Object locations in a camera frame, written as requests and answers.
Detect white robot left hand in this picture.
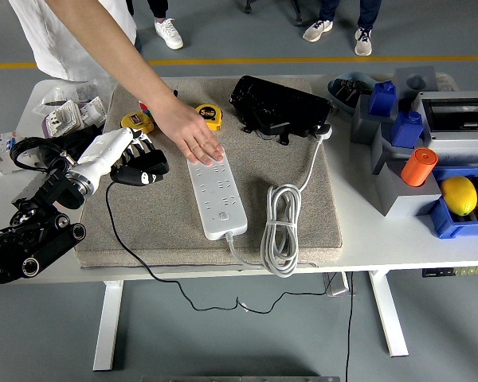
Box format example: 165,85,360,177
76,126,165,188

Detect person's right hand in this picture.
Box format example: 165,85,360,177
153,97,225,167

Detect black plug adapter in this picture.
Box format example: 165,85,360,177
135,149,170,176

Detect black adapter cord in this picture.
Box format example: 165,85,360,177
105,181,331,314

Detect white power strip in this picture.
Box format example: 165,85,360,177
186,153,249,242

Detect white power strip cable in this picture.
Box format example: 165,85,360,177
225,123,334,279

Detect yellow tape measure black label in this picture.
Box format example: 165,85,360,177
194,103,225,131

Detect black cloth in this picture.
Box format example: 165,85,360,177
39,125,107,160

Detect white socket module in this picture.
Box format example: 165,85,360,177
76,96,108,127

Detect yellow tape measure brown label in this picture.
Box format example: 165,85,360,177
120,112,155,134

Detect white socket panel purple back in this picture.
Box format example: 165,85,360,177
42,99,83,139

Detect black plastic case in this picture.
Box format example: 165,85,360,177
228,75,335,146

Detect white circuit breaker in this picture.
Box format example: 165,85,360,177
0,132,23,174

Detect grey-brown mat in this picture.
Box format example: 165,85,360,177
73,77,343,268

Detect blue bowl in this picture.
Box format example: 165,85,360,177
327,71,379,115

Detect black chair base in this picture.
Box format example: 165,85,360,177
243,0,304,28

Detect black binder clips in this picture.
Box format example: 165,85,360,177
336,78,374,107

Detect grey square block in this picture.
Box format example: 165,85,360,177
350,93,399,145

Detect white table leg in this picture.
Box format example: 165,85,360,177
92,280,124,372
368,270,409,358

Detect blue plastic block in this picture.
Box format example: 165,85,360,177
390,110,425,150
368,80,398,117

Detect grey box under table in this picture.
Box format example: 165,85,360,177
323,271,351,298

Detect grey stepped block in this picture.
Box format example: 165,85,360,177
371,126,443,218

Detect grey block with round hole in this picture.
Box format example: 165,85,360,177
394,65,437,100

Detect orange cylinder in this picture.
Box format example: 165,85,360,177
400,147,439,187

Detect beige roll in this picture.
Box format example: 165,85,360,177
436,71,460,93

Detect blue plastic bin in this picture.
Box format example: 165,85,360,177
429,165,478,240

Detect yellow lemon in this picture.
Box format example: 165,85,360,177
440,176,478,217

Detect table control panel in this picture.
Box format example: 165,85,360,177
421,265,478,279

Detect black hanging cable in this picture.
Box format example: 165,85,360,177
344,272,355,382

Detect grey electrical enclosure box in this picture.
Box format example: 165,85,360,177
416,90,478,168

